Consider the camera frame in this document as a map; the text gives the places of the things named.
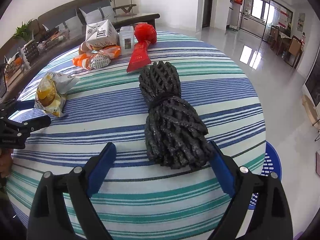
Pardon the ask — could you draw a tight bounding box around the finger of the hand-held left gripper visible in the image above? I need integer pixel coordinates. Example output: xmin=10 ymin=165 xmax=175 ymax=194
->
xmin=5 ymin=115 xmax=52 ymax=133
xmin=0 ymin=99 xmax=35 ymax=117

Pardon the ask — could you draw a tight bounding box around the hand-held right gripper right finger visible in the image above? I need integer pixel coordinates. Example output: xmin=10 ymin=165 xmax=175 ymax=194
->
xmin=207 ymin=141 xmax=293 ymax=240

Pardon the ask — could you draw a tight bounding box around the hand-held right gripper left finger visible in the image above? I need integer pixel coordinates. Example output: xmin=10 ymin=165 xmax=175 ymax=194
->
xmin=27 ymin=142 xmax=117 ymax=240

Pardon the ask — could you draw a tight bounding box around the yellow chip bag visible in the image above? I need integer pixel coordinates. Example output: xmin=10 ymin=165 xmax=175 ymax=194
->
xmin=34 ymin=71 xmax=80 ymax=118

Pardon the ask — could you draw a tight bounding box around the blue plastic basket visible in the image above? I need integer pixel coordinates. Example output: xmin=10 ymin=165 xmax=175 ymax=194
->
xmin=247 ymin=141 xmax=282 ymax=210

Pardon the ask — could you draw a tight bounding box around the black foam net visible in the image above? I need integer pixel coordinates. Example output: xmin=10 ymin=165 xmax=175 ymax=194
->
xmin=139 ymin=61 xmax=215 ymax=170

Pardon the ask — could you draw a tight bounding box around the person's left hand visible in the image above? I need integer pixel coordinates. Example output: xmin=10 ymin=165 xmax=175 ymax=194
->
xmin=0 ymin=149 xmax=13 ymax=178

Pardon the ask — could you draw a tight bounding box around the fruit basket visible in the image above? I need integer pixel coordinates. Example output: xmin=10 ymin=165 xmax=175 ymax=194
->
xmin=4 ymin=55 xmax=27 ymax=80

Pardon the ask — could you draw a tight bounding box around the black ribbed vase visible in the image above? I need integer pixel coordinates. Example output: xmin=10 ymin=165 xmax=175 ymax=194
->
xmin=22 ymin=40 xmax=40 ymax=64

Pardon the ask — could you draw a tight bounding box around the clear snack tray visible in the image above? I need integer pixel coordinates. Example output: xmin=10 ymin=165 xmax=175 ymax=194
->
xmin=37 ymin=26 xmax=70 ymax=49

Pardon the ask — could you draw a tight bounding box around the green potted plant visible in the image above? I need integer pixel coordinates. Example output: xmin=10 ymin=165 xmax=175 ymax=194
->
xmin=13 ymin=19 xmax=35 ymax=40

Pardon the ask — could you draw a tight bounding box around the striped round table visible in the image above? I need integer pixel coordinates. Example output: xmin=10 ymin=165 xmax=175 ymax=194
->
xmin=5 ymin=31 xmax=267 ymax=240

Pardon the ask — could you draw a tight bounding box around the orange white crumpled wrapper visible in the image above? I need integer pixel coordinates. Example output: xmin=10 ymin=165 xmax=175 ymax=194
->
xmin=72 ymin=42 xmax=122 ymax=70

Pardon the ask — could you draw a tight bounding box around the grey white cushion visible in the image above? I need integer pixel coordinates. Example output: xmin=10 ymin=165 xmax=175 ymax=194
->
xmin=76 ymin=5 xmax=117 ymax=25
xmin=42 ymin=15 xmax=83 ymax=30

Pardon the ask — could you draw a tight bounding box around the wooden side table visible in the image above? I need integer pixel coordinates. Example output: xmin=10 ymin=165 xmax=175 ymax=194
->
xmin=312 ymin=115 xmax=320 ymax=140

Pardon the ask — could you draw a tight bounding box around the white paper carton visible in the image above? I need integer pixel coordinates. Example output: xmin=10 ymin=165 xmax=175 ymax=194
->
xmin=85 ymin=19 xmax=120 ymax=50

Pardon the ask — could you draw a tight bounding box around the low wooden stool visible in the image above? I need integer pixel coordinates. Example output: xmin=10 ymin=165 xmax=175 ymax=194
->
xmin=301 ymin=94 xmax=320 ymax=120

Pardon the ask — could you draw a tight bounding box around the brown sofa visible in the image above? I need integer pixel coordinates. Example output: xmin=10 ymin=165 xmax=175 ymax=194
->
xmin=0 ymin=0 xmax=137 ymax=60

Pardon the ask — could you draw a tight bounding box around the red printed packet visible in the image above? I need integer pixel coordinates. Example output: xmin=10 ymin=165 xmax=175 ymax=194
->
xmin=126 ymin=40 xmax=153 ymax=73

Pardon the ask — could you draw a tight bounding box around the dark glass cabinet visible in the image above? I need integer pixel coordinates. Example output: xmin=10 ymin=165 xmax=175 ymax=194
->
xmin=304 ymin=52 xmax=320 ymax=100

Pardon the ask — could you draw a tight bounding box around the wooden dining chair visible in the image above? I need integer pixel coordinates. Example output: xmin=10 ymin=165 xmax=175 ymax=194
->
xmin=269 ymin=25 xmax=279 ymax=50
xmin=285 ymin=35 xmax=303 ymax=68

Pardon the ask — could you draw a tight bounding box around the dining table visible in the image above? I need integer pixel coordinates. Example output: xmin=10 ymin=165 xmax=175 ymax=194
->
xmin=277 ymin=31 xmax=304 ymax=53

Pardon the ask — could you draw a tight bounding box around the white kitchen cabinet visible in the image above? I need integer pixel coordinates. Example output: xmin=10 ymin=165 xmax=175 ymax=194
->
xmin=230 ymin=5 xmax=240 ymax=30

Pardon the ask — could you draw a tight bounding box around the dark brown door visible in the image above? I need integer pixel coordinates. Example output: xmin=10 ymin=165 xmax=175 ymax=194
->
xmin=202 ymin=0 xmax=214 ymax=28

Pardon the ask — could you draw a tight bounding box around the sliding glass door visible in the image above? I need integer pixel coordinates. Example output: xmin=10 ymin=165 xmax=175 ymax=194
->
xmin=239 ymin=0 xmax=294 ymax=40

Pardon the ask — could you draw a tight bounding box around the kitchen window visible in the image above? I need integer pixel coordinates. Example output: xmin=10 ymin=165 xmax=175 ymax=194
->
xmin=251 ymin=0 xmax=270 ymax=20

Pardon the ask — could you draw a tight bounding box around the wall picture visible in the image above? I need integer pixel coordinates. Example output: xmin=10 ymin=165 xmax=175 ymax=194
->
xmin=297 ymin=13 xmax=306 ymax=32

